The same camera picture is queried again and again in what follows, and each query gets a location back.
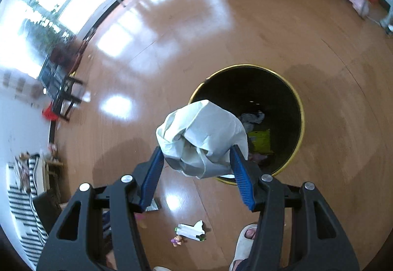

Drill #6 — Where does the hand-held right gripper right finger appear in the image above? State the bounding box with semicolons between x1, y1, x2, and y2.
229;145;360;271

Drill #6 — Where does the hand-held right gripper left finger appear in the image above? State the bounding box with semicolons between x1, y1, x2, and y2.
36;146;165;271

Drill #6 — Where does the green snack packet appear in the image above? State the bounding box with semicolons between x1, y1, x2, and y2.
247;129;274;155

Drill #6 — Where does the white plastic bag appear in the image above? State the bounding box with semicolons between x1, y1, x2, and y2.
155;99;249;180

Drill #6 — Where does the blue silver wrapper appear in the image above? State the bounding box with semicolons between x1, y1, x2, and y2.
239;111;266;132

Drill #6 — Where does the black gold patterned trash bin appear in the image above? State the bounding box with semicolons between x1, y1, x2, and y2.
187;64;306;186

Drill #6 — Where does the white paper carton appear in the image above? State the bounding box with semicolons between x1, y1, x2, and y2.
175;220;207;242

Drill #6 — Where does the dark wooden chair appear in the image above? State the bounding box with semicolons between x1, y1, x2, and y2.
51;74;85;122

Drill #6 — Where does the red bag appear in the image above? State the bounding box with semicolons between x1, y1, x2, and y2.
42;105;60;122

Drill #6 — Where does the black white striped blanket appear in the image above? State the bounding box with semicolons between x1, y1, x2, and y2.
5;153;50;262

